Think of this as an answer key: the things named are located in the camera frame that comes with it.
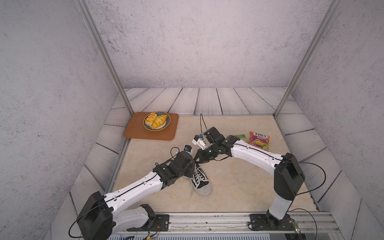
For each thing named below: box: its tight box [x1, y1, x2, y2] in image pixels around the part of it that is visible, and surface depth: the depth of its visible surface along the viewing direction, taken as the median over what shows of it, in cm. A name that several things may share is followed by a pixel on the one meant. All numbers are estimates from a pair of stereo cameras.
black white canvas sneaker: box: [183, 163, 212, 196], surface depth 84 cm
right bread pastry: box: [146, 112, 167, 130], surface depth 114 cm
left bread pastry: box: [145, 112, 157, 127], surface depth 116 cm
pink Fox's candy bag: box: [249, 131, 271, 152], surface depth 104 cm
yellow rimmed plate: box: [142, 111, 171, 132], surface depth 114 cm
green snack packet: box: [234, 134, 248, 143], surface depth 110 cm
